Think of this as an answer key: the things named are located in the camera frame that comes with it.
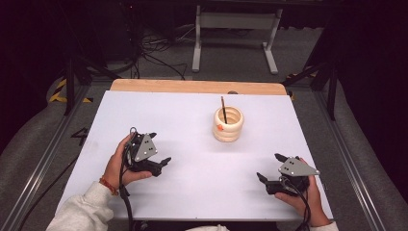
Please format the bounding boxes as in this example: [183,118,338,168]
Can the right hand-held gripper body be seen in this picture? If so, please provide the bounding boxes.
[266,156,321,197]

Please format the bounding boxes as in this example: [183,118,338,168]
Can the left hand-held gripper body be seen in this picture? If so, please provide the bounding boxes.
[123,132,164,178]

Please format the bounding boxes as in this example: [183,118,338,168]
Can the cream ribbed pen holder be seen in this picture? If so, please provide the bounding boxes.
[212,105,245,143]

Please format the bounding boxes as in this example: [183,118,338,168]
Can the dark pencil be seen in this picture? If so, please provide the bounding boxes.
[219,95,229,125]

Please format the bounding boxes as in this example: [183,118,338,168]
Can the person's right hand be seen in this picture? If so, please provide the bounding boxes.
[274,157,332,228]

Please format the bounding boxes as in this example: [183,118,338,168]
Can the person's left hand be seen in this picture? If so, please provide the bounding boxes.
[102,132,154,191]

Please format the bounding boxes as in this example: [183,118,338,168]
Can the white board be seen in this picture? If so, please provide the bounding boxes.
[55,90,335,222]

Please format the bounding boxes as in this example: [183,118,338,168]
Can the person's white clothing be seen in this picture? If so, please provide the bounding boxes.
[185,223,231,231]

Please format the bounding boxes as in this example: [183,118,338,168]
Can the yellow black floor tape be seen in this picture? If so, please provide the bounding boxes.
[47,78,94,104]

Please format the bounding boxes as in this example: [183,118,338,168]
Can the white metal stand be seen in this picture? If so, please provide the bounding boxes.
[191,4,284,76]

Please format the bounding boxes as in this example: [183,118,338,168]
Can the right hand-held gripper cable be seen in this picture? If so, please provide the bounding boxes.
[279,175,313,231]

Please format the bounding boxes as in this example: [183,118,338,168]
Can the hand-held gripper cable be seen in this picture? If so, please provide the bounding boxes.
[279,175,313,231]
[118,126,139,231]

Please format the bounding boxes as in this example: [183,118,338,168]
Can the orange bead bracelet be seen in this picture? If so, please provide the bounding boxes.
[98,176,119,197]

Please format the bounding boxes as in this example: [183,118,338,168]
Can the aluminium rail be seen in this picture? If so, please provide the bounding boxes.
[0,86,92,231]
[312,90,390,231]

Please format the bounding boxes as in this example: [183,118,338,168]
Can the left hand-held gripper cable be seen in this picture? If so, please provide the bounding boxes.
[118,126,139,231]

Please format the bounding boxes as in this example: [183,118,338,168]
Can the black floor cable bundle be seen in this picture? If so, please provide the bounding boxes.
[126,23,195,81]

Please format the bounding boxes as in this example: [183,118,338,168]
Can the thin black floor cable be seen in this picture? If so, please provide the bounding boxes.
[18,153,81,231]

